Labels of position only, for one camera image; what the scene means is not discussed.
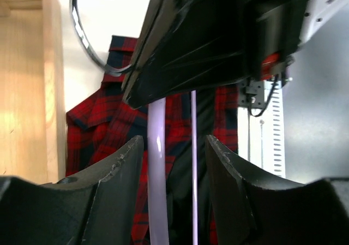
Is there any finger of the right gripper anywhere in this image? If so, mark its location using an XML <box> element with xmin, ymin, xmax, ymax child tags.
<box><xmin>123</xmin><ymin>0</ymin><xmax>255</xmax><ymax>109</ymax></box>

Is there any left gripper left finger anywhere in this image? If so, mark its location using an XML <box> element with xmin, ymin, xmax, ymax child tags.
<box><xmin>1</xmin><ymin>136</ymin><xmax>144</xmax><ymax>244</ymax></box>

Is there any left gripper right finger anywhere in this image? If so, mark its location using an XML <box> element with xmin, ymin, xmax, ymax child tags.
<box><xmin>205</xmin><ymin>135</ymin><xmax>348</xmax><ymax>244</ymax></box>

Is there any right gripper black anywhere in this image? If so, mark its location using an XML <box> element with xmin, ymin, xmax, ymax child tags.
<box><xmin>239</xmin><ymin>0</ymin><xmax>349</xmax><ymax>81</ymax></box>

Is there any red plaid skirt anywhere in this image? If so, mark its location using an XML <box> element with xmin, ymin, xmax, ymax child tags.
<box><xmin>65</xmin><ymin>34</ymin><xmax>240</xmax><ymax>245</ymax></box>

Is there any purple hanger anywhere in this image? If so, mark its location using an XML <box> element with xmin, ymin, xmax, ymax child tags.
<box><xmin>69</xmin><ymin>0</ymin><xmax>198</xmax><ymax>244</ymax></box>

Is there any wooden clothes rack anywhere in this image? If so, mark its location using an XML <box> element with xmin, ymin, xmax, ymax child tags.
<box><xmin>1</xmin><ymin>0</ymin><xmax>66</xmax><ymax>184</ymax></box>

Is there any white slotted cable duct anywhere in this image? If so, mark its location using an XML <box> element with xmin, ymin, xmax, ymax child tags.
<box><xmin>262</xmin><ymin>81</ymin><xmax>286</xmax><ymax>178</ymax></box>

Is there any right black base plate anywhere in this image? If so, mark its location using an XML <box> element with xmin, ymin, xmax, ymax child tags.
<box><xmin>238</xmin><ymin>79</ymin><xmax>265</xmax><ymax>110</ymax></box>

